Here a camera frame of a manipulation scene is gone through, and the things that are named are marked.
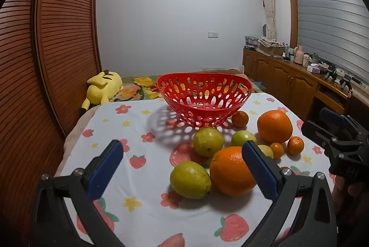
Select person's left hand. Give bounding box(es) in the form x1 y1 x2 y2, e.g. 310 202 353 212
159 233 185 247

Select wooden louvered wardrobe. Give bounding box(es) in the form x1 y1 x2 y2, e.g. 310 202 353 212
0 0 102 247

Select black device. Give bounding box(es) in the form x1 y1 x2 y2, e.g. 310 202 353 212
326 64 338 80
340 76 354 96

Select floral blanket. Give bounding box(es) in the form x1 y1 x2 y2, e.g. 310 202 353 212
55 70 266 175

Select yellow plush toy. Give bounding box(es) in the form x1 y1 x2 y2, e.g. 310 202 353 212
80 70 124 116

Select red perforated plastic basket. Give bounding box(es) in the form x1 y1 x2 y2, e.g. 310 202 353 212
156 72 253 129

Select pink thermos jug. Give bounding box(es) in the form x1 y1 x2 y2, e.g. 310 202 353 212
294 45 304 65

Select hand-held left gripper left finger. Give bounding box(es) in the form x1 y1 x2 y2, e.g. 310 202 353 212
32 139 127 247

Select small green apple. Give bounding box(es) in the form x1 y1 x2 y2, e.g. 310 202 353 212
257 144 274 159
231 130 257 150

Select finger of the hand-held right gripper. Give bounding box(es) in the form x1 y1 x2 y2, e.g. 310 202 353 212
301 120 341 150
318 108 351 132

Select large yellow-green pear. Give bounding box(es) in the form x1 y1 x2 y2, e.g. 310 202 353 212
170 161 212 200
193 126 225 157

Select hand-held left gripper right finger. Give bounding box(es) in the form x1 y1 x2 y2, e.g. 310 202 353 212
241 140 338 247

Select tiny mandarin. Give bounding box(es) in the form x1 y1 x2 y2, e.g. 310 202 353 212
269 142 285 160

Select wooden window frame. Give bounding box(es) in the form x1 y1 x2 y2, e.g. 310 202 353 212
285 0 369 92

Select person's right hand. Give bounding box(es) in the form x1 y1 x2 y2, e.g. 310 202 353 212
334 175 369 221

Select wooden sideboard cabinet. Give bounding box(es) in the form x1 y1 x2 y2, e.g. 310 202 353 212
242 48 369 124

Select grey window blind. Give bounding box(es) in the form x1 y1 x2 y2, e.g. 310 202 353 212
289 0 369 86

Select cardboard box with cloth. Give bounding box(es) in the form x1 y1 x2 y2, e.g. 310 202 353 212
257 36 286 56

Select large orange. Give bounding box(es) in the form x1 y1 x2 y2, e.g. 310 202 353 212
257 110 294 144
209 146 258 197

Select clear storage containers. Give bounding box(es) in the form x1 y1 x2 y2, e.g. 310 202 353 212
245 35 259 49

